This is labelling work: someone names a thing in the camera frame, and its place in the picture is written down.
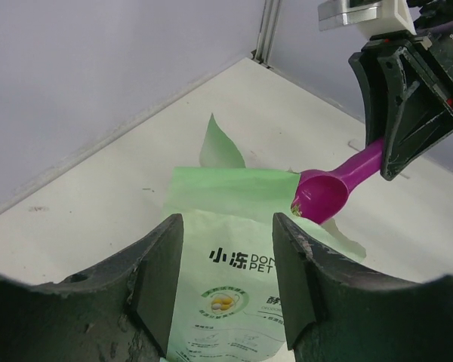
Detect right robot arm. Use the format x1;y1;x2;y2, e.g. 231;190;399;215
349;30;453;181

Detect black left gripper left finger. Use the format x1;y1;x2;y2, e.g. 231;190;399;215
0;214;183;361

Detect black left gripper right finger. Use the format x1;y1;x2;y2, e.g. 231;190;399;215
273;213;453;361

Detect magenta plastic litter scoop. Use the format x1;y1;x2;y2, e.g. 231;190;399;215
291;140;384;225

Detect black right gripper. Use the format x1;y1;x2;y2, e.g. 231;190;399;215
348;31;453;181

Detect green cat litter bag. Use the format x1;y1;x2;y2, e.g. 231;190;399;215
162;119;366;361

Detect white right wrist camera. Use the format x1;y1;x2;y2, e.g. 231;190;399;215
318;0;416;38

